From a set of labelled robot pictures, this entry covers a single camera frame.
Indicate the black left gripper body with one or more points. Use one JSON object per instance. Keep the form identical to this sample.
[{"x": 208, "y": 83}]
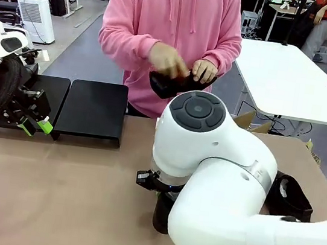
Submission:
[{"x": 32, "y": 102}]

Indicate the green-tipped left gripper finger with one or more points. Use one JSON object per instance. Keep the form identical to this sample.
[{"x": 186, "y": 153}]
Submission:
[
  {"x": 28, "y": 129},
  {"x": 45, "y": 126}
]

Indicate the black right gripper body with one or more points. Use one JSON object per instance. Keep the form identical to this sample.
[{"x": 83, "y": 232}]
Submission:
[{"x": 166, "y": 196}]

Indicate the black leather shoe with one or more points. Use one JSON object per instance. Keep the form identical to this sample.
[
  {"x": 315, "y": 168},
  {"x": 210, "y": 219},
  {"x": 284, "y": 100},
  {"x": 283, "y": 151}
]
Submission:
[
  {"x": 162, "y": 219},
  {"x": 168, "y": 88},
  {"x": 292, "y": 201}
]

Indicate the person's right forearm pink sleeve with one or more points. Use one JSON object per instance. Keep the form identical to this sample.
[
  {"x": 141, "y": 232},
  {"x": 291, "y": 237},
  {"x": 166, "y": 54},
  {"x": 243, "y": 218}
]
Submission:
[{"x": 122, "y": 46}]

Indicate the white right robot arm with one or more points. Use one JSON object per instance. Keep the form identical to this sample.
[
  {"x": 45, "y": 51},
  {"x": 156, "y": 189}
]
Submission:
[{"x": 222, "y": 182}]

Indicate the person's left forearm pink sleeve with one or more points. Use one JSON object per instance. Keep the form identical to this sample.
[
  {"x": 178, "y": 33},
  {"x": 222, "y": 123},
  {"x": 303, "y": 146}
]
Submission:
[{"x": 230, "y": 55}]

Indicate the black metal shoe stand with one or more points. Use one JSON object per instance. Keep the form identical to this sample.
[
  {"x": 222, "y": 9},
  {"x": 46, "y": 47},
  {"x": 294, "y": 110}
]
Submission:
[
  {"x": 92, "y": 109},
  {"x": 58, "y": 98}
]

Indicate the person's left hand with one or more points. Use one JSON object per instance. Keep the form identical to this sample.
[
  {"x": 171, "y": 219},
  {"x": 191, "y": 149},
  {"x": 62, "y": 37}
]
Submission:
[{"x": 205, "y": 70}]

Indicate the person's right hand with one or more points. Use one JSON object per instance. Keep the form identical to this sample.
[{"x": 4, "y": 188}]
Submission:
[{"x": 167, "y": 59}]

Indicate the white air purifier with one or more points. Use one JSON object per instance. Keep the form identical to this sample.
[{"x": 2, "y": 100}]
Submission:
[{"x": 36, "y": 19}]

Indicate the person's black trousers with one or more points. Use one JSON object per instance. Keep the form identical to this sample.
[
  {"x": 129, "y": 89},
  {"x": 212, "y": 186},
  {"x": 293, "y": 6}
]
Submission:
[{"x": 136, "y": 111}]

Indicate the black low office chair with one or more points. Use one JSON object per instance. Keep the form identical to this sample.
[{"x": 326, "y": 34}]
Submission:
[{"x": 3, "y": 7}]

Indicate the black computer tower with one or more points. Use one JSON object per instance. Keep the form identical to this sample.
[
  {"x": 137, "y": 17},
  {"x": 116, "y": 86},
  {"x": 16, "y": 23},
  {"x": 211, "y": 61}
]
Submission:
[{"x": 58, "y": 4}]

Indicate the brown cardboard box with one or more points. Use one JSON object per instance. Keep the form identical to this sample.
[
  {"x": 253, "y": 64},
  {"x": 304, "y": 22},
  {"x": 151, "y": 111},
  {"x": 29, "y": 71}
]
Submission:
[{"x": 246, "y": 119}]

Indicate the person's pink hoodie torso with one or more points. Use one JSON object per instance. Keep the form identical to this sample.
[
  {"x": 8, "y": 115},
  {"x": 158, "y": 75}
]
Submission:
[{"x": 178, "y": 15}]

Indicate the white folding table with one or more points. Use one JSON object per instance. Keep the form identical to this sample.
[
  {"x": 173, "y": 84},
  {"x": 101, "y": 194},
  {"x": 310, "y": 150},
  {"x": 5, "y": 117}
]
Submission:
[{"x": 294, "y": 80}]

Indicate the white computer case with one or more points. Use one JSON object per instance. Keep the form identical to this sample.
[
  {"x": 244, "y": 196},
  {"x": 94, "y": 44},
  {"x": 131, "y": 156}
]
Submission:
[{"x": 247, "y": 21}]

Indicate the grey plastic bin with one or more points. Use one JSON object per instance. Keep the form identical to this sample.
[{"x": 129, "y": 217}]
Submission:
[{"x": 324, "y": 53}]

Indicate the black tripod pole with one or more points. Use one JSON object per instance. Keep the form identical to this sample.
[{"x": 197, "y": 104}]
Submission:
[{"x": 293, "y": 25}]

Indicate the wooden top background desk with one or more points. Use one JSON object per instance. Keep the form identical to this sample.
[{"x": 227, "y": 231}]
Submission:
[{"x": 286, "y": 10}]

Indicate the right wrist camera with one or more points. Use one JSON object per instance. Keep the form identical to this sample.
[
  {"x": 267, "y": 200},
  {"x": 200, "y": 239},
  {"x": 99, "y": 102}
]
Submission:
[{"x": 145, "y": 178}]

